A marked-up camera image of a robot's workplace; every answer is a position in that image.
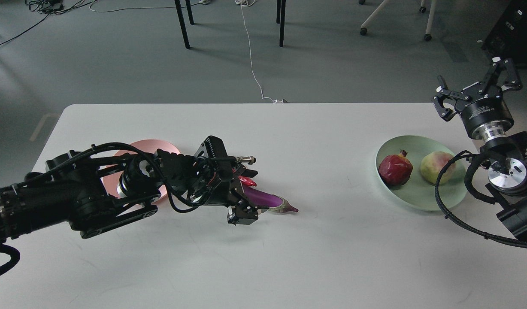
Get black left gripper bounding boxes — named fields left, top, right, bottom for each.
left=156, top=136, right=259, bottom=225

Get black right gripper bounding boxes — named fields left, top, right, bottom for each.
left=433, top=58, right=523, bottom=139

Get red chili pepper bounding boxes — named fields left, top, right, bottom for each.
left=238, top=176, right=257, bottom=187

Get purple eggplant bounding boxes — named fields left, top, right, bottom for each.
left=244, top=187, right=299, bottom=215

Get red pomegranate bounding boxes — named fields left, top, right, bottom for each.
left=379, top=149, right=413, bottom=187

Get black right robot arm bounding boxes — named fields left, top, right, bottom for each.
left=432, top=57, right=527, bottom=248

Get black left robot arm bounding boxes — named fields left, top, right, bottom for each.
left=0, top=136, right=269, bottom=276

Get black equipment case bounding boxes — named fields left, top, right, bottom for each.
left=482, top=0, right=527, bottom=65

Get green plate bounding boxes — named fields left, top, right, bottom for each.
left=375, top=135, right=467, bottom=212

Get pink plate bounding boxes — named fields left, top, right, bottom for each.
left=102, top=139, right=180, bottom=202

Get white office chair base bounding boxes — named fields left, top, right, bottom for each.
left=358, top=0, right=439, bottom=42

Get black table leg right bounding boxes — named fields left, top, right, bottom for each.
left=276, top=0, right=286, bottom=47

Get black table leg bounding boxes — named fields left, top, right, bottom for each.
left=276, top=0, right=286, bottom=47
left=174, top=0, right=194, bottom=49

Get black table leg left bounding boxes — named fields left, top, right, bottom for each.
left=174, top=0, right=194, bottom=49

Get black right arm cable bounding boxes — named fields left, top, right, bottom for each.
left=435, top=150, right=527, bottom=304

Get white floor cable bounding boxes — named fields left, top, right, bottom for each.
left=236, top=0, right=285, bottom=104

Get black floor cables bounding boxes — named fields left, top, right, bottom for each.
left=0, top=0, right=97, bottom=51

